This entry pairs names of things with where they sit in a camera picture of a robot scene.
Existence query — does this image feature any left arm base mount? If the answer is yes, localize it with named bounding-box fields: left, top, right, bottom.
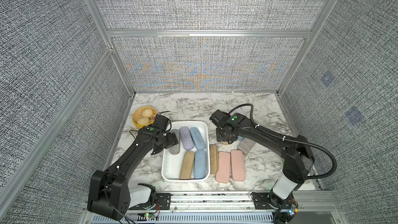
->
left=135, top=193, right=172, bottom=211

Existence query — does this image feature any blue glasses case front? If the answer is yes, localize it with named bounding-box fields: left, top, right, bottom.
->
left=190, top=127, right=206, bottom=150

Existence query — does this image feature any pink glasses case right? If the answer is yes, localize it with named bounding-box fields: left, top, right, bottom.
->
left=230, top=150, right=246, bottom=181

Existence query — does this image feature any purple fabric glasses case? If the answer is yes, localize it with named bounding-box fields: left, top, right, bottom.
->
left=179, top=126, right=194, bottom=150

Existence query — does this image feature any white plastic storage tray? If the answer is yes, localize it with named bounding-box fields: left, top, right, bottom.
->
left=161, top=121, right=210, bottom=183

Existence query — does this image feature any grey rectangular glasses case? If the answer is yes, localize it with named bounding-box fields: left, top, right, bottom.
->
left=237, top=138, right=256, bottom=155

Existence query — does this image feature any tan glasses case back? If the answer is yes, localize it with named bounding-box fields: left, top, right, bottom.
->
left=179, top=151, right=195, bottom=180

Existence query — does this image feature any steamed bun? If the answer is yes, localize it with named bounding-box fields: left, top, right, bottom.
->
left=141, top=107, right=154, bottom=119
left=136, top=116, right=151, bottom=125

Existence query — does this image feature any grey fabric glasses case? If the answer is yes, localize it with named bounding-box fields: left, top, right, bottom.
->
left=168, top=129, right=180, bottom=155

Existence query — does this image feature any pink glasses case left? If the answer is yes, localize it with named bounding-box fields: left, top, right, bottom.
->
left=216, top=151, right=231, bottom=183

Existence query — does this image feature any tan glasses case front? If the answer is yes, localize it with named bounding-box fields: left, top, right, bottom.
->
left=209, top=144, right=219, bottom=175

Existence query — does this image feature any aluminium front rail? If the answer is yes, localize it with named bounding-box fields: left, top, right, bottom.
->
left=77, top=191, right=343, bottom=224

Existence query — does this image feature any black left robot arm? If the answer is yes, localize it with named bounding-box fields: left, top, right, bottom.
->
left=87, top=115, right=178, bottom=221

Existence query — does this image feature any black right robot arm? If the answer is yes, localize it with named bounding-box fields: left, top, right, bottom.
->
left=210, top=110, right=315, bottom=200

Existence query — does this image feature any pink glasses case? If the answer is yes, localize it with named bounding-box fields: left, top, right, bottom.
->
left=230, top=150, right=246, bottom=181
left=216, top=151, right=231, bottom=183

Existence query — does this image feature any yellow bamboo steamer basket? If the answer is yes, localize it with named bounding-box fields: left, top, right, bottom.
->
left=132, top=106, right=158, bottom=130

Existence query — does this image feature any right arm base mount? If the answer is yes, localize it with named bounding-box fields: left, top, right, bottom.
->
left=250, top=192, right=298, bottom=211

